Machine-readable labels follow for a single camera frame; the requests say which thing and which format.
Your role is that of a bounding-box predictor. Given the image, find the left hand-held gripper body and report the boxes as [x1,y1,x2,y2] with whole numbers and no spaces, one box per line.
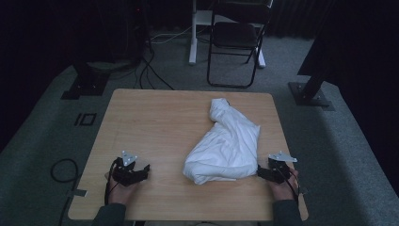
[111,150,146,187]

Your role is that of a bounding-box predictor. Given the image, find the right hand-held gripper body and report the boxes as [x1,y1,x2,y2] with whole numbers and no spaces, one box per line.
[266,151,298,185]

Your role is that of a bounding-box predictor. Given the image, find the white garment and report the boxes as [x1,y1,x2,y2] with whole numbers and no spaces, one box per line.
[183,97,262,186]

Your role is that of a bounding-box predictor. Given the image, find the person's right hand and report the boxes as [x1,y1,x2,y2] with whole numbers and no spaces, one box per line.
[266,167,300,202]

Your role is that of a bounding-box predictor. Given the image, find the person's left hand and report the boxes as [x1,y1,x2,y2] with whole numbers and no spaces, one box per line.
[106,172,139,206]

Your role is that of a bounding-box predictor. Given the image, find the black folding chair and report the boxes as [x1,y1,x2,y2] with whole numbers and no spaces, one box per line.
[206,0,275,89]

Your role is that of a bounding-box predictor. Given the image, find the dark equipment rack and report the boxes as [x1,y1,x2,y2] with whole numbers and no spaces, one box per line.
[93,0,153,65]

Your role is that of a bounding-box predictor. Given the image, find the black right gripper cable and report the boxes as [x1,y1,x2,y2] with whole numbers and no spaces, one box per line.
[275,165,301,202]

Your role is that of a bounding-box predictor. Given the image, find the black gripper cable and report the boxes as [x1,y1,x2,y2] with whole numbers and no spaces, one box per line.
[275,165,301,202]
[104,157,122,205]

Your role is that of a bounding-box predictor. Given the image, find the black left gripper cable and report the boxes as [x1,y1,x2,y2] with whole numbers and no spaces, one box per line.
[104,157,122,205]

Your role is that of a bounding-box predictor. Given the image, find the black looped floor cable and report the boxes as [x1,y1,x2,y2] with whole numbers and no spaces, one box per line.
[50,157,80,226]

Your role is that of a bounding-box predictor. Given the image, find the black stand with base plate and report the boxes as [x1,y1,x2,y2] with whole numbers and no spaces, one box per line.
[287,0,337,112]
[60,60,111,102]

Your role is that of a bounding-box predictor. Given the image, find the black floor cables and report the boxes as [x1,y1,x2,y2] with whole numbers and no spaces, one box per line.
[134,43,176,92]

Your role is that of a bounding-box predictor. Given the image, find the white floor cable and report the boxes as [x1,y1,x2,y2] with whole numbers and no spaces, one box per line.
[150,25,193,45]

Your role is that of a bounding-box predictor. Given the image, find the white desk frame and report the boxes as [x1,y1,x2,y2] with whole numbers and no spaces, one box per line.
[188,0,267,69]

